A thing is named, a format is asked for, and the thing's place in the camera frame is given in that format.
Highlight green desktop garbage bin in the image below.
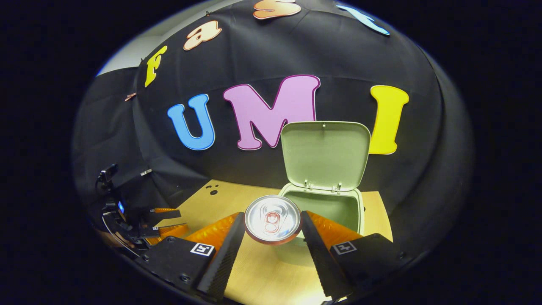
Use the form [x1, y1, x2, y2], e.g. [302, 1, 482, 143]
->
[273, 121, 371, 267]

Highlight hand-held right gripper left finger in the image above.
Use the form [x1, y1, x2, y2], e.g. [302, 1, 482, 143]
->
[135, 212, 246, 301]

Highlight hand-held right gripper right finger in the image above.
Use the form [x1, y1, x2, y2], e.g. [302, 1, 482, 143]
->
[300, 211, 407, 299]

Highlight white cable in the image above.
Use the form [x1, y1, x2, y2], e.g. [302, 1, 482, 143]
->
[101, 211, 141, 257]

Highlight red pop can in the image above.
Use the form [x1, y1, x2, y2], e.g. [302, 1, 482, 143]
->
[244, 194, 302, 245]

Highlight wooden desktop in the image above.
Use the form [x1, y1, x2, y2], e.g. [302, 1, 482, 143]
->
[155, 179, 393, 305]

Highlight black backdrop cloth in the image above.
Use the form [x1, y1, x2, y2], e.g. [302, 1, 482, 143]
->
[72, 0, 474, 263]

